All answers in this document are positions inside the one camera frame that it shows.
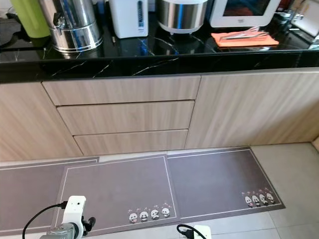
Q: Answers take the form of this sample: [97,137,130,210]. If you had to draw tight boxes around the steel tongs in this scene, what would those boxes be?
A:
[220,26,271,41]

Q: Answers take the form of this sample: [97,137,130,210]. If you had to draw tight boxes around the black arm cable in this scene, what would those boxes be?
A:
[176,224,200,239]
[22,201,69,239]

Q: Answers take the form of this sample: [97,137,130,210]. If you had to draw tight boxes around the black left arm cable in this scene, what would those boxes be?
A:
[22,201,69,239]

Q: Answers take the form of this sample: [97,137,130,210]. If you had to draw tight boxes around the white framed screen appliance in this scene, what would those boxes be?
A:
[209,0,283,29]

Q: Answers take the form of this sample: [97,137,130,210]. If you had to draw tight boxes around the light wooden drawer front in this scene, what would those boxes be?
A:
[42,75,201,107]
[73,129,189,156]
[56,100,195,136]

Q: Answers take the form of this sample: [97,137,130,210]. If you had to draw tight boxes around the orange cloth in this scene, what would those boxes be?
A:
[210,31,280,48]

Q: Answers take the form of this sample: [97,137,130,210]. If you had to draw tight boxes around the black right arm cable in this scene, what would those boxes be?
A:
[176,224,200,239]

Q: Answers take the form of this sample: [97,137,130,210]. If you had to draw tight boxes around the green thermos bottle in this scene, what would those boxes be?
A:
[10,0,52,39]

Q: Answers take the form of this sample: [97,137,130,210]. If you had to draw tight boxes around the long grey panda floor mat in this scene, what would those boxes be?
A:
[166,146,286,220]

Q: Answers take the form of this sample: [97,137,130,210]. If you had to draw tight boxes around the small grey panda floor mat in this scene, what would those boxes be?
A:
[52,155,180,237]

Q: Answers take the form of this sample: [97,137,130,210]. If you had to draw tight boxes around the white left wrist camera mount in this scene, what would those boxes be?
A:
[62,195,87,233]

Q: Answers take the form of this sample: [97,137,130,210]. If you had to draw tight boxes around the silver white rice cooker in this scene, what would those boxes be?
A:
[155,0,209,35]

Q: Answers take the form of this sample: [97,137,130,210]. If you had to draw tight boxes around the light wooden cabinet door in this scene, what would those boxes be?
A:
[184,70,319,150]
[0,81,84,162]

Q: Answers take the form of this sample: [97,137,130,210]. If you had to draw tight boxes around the stainless steel water urn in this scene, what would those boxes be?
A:
[38,0,103,54]

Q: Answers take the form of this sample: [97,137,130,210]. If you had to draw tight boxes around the white electric water boiler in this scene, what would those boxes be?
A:
[108,0,150,39]

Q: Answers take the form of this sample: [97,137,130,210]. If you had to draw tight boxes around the plain grey floor mat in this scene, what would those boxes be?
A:
[0,157,100,235]

